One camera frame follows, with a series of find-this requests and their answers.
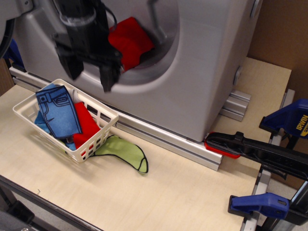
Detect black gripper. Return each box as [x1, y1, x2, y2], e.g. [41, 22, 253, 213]
[53, 16, 122, 92]

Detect red felt cloth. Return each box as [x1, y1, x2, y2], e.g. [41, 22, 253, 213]
[73, 102, 100, 149]
[108, 17, 155, 71]

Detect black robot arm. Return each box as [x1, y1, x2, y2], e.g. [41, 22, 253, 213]
[53, 0, 123, 92]

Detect grey toy washing machine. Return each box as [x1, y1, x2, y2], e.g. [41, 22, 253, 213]
[14, 0, 262, 141]

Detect washing machine door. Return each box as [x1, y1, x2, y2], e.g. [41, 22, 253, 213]
[0, 0, 33, 58]

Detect white plastic basket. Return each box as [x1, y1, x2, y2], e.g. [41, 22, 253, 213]
[13, 79, 119, 163]

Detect blue felt jeans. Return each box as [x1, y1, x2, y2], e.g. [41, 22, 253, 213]
[36, 85, 82, 139]

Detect red felt cloth in basket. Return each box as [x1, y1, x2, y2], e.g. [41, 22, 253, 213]
[73, 102, 100, 149]

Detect light blue felt cloth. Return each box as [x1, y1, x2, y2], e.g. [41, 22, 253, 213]
[34, 111, 51, 134]

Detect green felt sock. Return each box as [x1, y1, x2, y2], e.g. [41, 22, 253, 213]
[92, 135, 149, 174]

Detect short aluminium profile block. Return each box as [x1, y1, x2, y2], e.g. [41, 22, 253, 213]
[219, 90, 251, 122]

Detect black red bar clamp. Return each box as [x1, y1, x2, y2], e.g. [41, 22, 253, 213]
[205, 132, 308, 181]

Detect blue Irwin clamp upper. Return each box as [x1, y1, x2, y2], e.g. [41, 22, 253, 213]
[259, 99, 308, 149]

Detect blue clamp lower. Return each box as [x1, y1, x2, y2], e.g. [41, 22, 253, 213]
[228, 192, 308, 226]

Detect aluminium rail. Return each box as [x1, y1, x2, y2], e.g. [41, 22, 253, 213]
[9, 66, 223, 171]

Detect black metal table frame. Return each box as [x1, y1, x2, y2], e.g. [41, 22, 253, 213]
[0, 176, 100, 231]

